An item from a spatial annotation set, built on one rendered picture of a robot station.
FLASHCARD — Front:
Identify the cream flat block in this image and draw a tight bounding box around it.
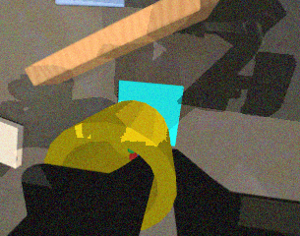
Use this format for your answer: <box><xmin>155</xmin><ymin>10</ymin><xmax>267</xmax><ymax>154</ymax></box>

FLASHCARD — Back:
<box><xmin>0</xmin><ymin>117</ymin><xmax>24</xmax><ymax>168</ymax></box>

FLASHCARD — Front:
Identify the tan wooden bar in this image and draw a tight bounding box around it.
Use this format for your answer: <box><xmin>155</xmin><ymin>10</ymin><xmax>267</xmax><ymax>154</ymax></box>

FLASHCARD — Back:
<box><xmin>26</xmin><ymin>0</ymin><xmax>219</xmax><ymax>86</ymax></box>

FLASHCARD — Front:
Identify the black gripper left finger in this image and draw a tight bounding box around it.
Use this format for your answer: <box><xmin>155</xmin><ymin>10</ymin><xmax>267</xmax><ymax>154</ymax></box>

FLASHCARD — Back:
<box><xmin>22</xmin><ymin>156</ymin><xmax>154</xmax><ymax>236</ymax></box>

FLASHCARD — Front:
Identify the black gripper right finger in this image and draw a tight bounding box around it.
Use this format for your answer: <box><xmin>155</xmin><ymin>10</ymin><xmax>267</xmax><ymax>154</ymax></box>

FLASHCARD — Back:
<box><xmin>172</xmin><ymin>149</ymin><xmax>300</xmax><ymax>236</ymax></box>

